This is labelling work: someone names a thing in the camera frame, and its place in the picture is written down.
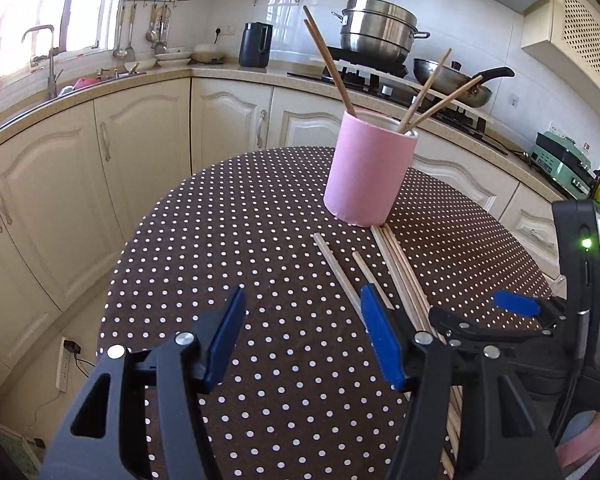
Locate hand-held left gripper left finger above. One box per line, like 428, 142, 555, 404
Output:
40, 284, 248, 480

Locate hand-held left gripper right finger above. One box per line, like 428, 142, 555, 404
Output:
360, 284, 566, 480

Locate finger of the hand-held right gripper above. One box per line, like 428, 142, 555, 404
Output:
428, 306, 556, 356
492, 289, 568, 332

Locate bunch of wooden chopsticks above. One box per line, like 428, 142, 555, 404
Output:
312, 224, 463, 480

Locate pink cylindrical utensil cup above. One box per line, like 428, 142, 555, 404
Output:
323, 110, 420, 227

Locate light wooden chopstick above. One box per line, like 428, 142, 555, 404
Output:
398, 48, 453, 134
302, 5, 357, 117
304, 19, 353, 113
406, 75, 484, 134

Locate person's right hand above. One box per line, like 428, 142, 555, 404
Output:
555, 412, 600, 472

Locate brown polka-dot tablecloth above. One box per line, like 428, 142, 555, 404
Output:
97, 146, 553, 480

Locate green countertop appliance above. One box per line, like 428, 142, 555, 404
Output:
530, 131, 593, 200

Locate white power strip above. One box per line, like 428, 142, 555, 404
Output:
56, 337, 74, 392

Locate cream lower kitchen cabinets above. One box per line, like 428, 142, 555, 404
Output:
0, 77, 571, 391

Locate green patterned floor mat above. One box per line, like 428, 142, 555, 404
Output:
0, 422, 46, 480

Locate black gas stove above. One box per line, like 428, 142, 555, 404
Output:
286, 46, 508, 156

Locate beige kitchen countertop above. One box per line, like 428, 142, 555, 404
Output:
0, 62, 576, 206

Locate white covered dish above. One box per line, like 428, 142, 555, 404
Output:
191, 42, 227, 65

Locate stack of white plates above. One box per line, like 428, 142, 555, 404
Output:
155, 47, 193, 66

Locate dark electric kettle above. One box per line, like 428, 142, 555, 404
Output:
238, 22, 273, 68

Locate steel spatula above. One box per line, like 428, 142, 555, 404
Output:
125, 4, 137, 61

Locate steel hanging spoon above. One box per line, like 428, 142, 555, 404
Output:
155, 5, 171, 54

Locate steel kitchen sink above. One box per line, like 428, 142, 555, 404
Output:
0, 67, 148, 136

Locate steel ladle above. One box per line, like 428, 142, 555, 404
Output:
112, 3, 127, 60

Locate steel steamer pot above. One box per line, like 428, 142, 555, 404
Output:
331, 0, 431, 66

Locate steel sink faucet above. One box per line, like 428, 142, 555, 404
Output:
21, 24, 63, 101

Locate kitchen window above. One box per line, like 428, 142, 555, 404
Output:
0, 0, 131, 91

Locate black power cable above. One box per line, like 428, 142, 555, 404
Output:
62, 340, 103, 378

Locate steel wok black handle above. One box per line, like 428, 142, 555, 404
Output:
412, 57, 516, 108

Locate cream lattice-door wall cabinet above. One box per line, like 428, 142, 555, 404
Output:
521, 0, 600, 126

